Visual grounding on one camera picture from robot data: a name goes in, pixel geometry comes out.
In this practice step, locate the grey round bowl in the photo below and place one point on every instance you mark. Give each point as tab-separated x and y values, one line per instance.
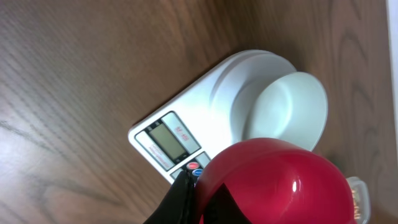
292	108

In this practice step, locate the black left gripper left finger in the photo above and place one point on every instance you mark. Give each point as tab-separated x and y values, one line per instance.
177	205

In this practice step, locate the clear plastic bean container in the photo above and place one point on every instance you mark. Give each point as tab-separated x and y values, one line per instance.
361	199

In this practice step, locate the white digital kitchen scale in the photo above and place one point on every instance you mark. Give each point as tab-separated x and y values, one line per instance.
199	117

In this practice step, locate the red plastic measuring scoop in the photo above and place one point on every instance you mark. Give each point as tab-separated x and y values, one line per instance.
273	181

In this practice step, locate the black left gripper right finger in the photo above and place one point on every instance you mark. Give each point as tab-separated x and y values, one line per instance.
222	209

